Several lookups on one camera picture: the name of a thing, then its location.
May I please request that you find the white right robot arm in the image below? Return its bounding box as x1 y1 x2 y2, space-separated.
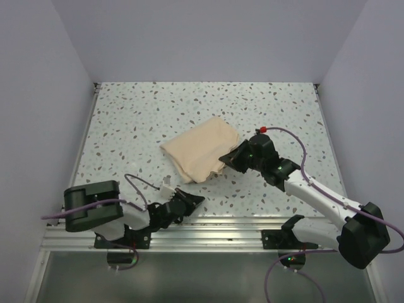
219 134 390 269

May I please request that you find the beige cloth mat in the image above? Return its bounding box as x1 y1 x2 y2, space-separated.
160 117 239 184

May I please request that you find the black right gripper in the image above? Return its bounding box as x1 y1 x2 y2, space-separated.
219 139 265 174

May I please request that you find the aluminium rail frame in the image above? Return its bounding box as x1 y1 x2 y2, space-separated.
25 82 384 302

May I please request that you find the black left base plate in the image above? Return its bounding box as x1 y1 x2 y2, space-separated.
94 229 152 250

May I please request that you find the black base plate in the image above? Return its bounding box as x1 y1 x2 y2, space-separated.
261 230 318 250
94 229 152 250

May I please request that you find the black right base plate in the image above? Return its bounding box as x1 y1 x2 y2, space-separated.
261 230 318 250

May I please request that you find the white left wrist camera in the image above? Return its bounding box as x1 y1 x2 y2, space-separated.
159 177 175 200

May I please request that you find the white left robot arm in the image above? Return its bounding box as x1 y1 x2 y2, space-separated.
64 179 205 248

